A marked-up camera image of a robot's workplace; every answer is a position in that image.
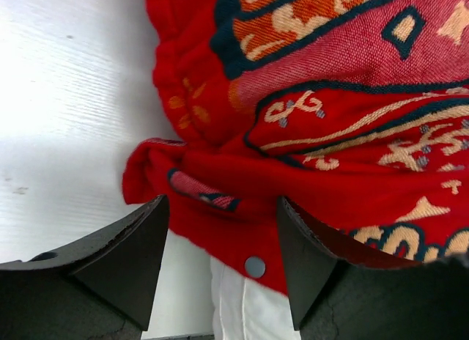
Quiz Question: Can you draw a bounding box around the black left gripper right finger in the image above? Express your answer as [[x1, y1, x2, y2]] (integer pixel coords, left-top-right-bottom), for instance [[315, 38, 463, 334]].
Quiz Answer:
[[276, 197, 468, 339]]

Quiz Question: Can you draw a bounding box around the red patterned pillowcase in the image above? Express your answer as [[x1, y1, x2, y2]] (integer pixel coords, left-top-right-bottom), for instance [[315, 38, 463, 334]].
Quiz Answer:
[[122, 0, 468, 293]]

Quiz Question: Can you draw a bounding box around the white pillow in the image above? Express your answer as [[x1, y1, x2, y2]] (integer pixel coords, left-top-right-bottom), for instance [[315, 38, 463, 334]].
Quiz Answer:
[[210, 257, 301, 340]]

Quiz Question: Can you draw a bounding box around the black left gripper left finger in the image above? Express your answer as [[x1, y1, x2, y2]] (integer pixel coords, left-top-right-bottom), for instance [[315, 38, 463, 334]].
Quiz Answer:
[[1, 196, 169, 339]]

